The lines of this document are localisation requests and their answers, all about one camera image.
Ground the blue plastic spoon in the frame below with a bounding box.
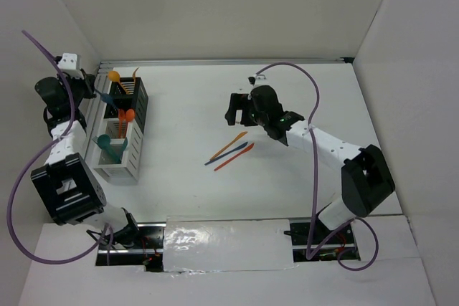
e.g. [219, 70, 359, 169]
[106, 93, 118, 112]

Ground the blue plastic fork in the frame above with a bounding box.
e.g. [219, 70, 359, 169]
[94, 89, 108, 102]

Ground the yellow plastic knife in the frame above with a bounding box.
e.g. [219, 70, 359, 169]
[209, 131, 248, 161]

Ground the yellow plastic spoon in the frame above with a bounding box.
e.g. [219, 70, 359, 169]
[108, 70, 130, 95]

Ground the orange plastic knife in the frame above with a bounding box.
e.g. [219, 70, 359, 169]
[214, 143, 255, 172]

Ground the orange plastic fork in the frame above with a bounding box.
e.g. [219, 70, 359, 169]
[118, 108, 126, 138]

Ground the orange plastic spoon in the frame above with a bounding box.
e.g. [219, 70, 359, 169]
[123, 109, 136, 137]

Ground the teal plastic spoon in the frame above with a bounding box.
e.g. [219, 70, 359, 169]
[97, 134, 120, 163]

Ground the teal plastic knife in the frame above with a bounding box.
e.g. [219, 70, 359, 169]
[120, 138, 128, 157]

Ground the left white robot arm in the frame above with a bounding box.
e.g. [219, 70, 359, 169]
[31, 72, 142, 249]

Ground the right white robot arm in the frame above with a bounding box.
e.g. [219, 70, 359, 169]
[224, 85, 395, 243]

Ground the blue plastic knife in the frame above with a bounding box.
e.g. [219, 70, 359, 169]
[204, 142, 248, 166]

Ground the black slotted utensil container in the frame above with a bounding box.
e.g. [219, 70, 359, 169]
[109, 77, 148, 133]

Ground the white slotted utensil container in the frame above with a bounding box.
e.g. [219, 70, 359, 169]
[90, 118, 143, 181]

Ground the silver reflective tape sheet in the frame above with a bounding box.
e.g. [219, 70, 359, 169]
[163, 219, 295, 273]

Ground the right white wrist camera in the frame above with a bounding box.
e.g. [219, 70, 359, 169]
[248, 74, 269, 87]

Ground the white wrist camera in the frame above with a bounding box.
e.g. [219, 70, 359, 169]
[57, 53, 80, 72]
[248, 74, 269, 87]

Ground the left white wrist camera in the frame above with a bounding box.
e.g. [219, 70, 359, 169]
[57, 53, 80, 72]

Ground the aluminium rail at back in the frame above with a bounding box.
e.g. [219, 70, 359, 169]
[99, 57, 355, 70]

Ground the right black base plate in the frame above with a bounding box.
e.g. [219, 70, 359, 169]
[283, 220, 359, 263]

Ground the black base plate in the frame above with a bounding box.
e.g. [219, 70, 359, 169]
[283, 220, 359, 263]
[95, 222, 166, 272]

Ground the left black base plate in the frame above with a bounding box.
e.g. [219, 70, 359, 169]
[95, 222, 166, 272]

